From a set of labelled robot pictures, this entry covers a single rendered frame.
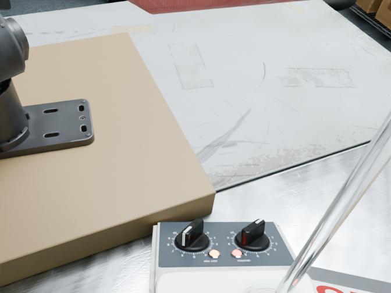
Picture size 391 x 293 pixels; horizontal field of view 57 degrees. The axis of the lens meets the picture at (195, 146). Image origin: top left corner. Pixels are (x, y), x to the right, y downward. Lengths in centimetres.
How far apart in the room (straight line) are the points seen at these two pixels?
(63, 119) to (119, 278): 19
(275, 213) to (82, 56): 34
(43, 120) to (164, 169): 15
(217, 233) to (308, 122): 25
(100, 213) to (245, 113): 27
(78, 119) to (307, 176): 29
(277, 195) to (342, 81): 27
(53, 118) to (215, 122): 21
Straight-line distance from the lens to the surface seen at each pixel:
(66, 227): 37
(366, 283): 42
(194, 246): 33
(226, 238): 35
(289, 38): 72
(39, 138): 43
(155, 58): 62
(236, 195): 43
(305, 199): 45
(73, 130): 43
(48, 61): 56
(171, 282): 28
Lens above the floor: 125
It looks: 48 degrees down
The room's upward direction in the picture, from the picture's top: 6 degrees clockwise
